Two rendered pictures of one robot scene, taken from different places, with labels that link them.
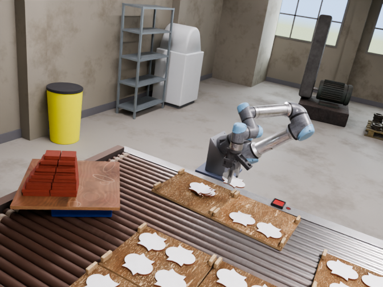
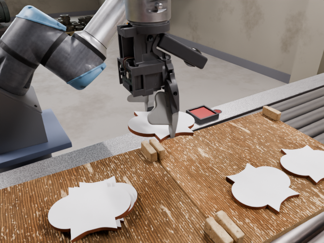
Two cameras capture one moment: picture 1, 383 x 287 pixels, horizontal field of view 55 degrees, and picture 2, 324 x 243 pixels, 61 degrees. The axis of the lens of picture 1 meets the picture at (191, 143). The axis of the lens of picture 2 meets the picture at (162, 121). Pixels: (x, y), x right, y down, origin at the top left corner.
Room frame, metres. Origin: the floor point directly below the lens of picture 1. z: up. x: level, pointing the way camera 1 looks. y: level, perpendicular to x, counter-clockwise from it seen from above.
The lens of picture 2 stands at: (1.68, 0.14, 1.34)
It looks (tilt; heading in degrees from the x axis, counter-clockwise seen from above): 30 degrees down; 303
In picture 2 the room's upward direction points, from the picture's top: straight up
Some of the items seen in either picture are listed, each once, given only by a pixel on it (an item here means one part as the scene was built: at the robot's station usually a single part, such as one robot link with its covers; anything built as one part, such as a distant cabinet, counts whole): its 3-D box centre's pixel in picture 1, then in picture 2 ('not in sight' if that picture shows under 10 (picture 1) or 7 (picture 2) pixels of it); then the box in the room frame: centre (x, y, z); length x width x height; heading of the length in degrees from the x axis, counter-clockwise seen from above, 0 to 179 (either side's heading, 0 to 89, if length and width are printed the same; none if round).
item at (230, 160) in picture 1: (232, 158); (146, 57); (1.97, -0.25, 1.20); 0.09 x 0.08 x 0.12; 61
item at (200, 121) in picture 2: (278, 203); (202, 114); (2.00, -0.59, 0.92); 0.08 x 0.08 x 0.02; 65
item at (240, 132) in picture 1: (239, 132); not in sight; (1.97, -0.26, 1.36); 0.09 x 0.08 x 0.11; 122
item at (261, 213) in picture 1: (256, 218); (254, 161); (1.78, -0.43, 0.93); 0.41 x 0.35 x 0.02; 61
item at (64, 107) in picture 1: (64, 113); not in sight; (4.50, 1.69, 0.36); 0.45 x 0.45 x 0.72
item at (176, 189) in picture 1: (195, 192); (83, 229); (1.98, -0.07, 0.93); 0.41 x 0.35 x 0.02; 61
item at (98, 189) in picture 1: (72, 182); not in sight; (1.72, 0.60, 1.03); 0.50 x 0.50 x 0.02; 14
